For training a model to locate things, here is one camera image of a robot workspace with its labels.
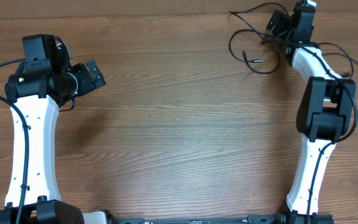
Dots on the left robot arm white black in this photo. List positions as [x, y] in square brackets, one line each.
[43, 83]

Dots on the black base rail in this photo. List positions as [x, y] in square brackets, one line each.
[197, 220]

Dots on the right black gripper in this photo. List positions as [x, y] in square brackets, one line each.
[281, 21]

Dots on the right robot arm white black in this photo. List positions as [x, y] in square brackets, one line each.
[326, 116]

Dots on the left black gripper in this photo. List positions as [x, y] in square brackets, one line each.
[86, 83]

